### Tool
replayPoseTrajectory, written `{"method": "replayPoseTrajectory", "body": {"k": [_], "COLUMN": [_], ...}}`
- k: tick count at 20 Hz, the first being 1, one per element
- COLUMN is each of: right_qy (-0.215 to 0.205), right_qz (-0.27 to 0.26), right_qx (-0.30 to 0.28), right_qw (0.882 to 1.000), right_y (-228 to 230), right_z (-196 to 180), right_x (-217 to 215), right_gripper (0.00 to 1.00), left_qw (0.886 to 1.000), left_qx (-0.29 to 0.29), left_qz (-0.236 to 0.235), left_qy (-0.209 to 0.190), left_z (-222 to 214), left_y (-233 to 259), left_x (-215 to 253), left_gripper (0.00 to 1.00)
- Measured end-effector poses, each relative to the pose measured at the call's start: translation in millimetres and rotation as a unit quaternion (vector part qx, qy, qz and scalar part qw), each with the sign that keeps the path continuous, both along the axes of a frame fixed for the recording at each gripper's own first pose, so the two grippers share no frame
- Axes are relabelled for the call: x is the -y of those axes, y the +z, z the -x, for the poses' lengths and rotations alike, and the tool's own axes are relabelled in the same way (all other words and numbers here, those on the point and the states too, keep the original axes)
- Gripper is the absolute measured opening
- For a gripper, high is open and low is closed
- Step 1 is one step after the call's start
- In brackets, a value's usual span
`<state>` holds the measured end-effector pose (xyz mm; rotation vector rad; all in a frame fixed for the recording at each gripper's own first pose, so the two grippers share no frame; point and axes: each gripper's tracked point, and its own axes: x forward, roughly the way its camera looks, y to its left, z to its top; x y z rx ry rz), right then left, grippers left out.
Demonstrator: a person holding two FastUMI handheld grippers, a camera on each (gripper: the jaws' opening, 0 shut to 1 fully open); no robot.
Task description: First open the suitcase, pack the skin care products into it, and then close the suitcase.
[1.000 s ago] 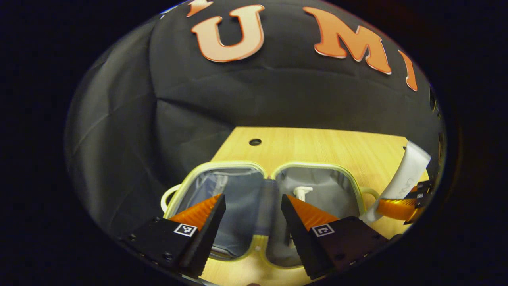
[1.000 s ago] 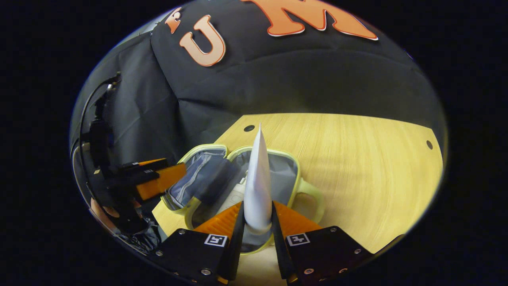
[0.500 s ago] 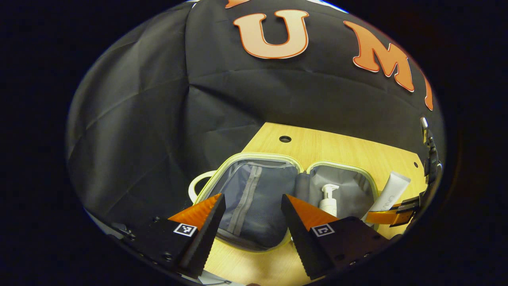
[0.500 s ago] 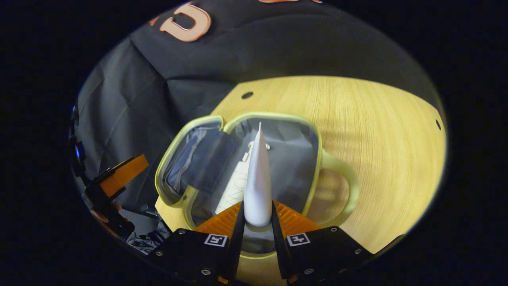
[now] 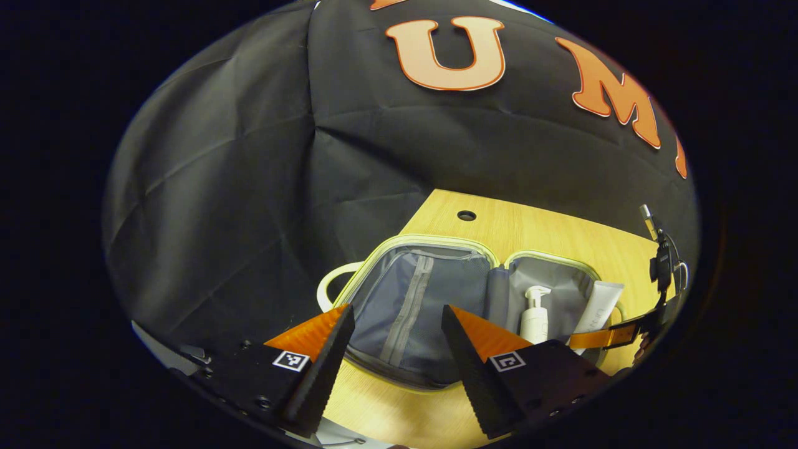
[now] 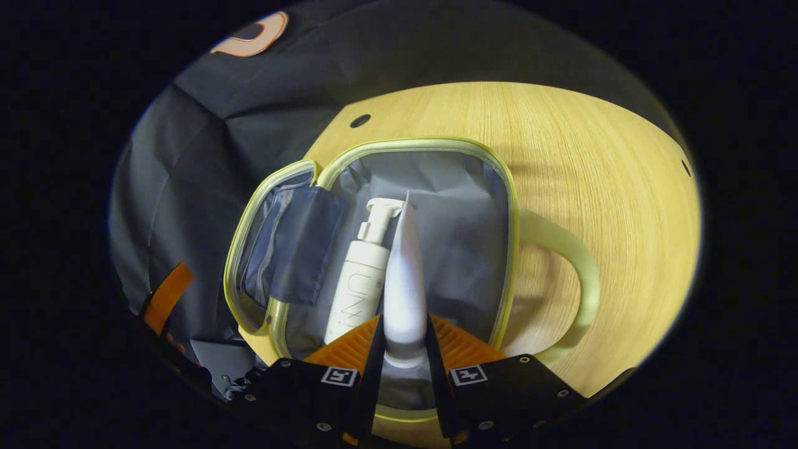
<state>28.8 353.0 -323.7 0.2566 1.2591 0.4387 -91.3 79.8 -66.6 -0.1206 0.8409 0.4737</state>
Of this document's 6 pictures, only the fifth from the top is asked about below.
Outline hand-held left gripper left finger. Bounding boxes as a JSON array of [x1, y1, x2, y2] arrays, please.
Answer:
[[181, 304, 356, 438]]

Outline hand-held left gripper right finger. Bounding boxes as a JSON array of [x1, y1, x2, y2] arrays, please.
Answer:
[[441, 304, 615, 440]]

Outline white squeeze tube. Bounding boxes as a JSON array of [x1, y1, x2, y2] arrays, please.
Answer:
[[570, 281, 625, 356]]

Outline white pump bottle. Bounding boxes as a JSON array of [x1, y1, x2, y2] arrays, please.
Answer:
[[519, 285, 552, 345]]

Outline pale yellow suitcase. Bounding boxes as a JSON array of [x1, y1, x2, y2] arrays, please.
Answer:
[[317, 234, 626, 392]]

